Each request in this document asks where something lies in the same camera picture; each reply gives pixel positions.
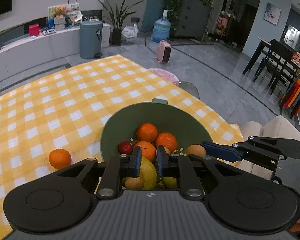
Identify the yellow checkered tablecloth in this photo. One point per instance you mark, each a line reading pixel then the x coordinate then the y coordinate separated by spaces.
pixel 52 100

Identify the clear plastic chair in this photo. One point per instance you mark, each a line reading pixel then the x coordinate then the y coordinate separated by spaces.
pixel 190 88

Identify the large orange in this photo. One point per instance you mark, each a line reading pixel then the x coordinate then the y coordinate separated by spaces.
pixel 146 151

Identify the framed wall picture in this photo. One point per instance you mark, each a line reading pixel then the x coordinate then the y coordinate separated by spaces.
pixel 272 14

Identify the red apple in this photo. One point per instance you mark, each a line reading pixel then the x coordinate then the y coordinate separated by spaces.
pixel 125 148

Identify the pink-lined waste bin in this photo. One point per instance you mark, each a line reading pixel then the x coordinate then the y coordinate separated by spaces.
pixel 163 74

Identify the stack of colourful stools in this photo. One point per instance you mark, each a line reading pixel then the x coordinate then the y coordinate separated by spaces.
pixel 296 97

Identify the black dining chair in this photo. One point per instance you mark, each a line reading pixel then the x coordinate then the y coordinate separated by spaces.
pixel 277 57

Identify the cluttered shelf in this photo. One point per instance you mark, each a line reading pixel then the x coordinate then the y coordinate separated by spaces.
pixel 225 27

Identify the blue water jug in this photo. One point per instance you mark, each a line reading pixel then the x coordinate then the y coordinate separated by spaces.
pixel 161 30

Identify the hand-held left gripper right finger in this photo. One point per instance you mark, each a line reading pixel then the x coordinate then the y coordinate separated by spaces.
pixel 161 161

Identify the beige armchair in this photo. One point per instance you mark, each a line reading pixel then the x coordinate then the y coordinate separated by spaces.
pixel 272 127

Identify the red box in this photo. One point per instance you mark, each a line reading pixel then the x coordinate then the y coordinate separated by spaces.
pixel 34 29

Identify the brown round fruit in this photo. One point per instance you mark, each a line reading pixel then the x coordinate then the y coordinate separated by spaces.
pixel 134 183
pixel 195 150

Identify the teddy bear gift box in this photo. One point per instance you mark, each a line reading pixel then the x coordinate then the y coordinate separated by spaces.
pixel 62 16

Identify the black dining table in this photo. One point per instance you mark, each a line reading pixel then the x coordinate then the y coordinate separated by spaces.
pixel 261 43

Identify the grey-blue pedal trash can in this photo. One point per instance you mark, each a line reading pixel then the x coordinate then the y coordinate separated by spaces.
pixel 90 40

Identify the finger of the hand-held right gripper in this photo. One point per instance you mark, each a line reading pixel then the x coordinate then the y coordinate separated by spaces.
pixel 222 151
pixel 195 157

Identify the green colander bowl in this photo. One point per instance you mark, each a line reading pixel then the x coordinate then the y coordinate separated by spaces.
pixel 152 113

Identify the small grey device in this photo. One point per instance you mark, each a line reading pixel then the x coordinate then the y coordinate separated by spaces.
pixel 50 31

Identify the white television counter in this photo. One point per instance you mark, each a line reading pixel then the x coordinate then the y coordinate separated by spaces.
pixel 40 45

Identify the long-leaf potted plant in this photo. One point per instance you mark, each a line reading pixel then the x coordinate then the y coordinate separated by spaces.
pixel 117 17

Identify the white plastic bag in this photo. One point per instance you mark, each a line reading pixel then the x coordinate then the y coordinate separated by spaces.
pixel 129 33

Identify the pink space heater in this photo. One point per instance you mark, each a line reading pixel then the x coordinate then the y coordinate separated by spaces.
pixel 164 51

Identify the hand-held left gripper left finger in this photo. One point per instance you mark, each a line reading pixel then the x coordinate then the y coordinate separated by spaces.
pixel 137 162

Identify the dark grey cabinet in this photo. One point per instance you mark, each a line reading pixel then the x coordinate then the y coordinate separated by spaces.
pixel 193 17

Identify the small orange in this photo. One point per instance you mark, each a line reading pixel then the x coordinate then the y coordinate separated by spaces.
pixel 60 158

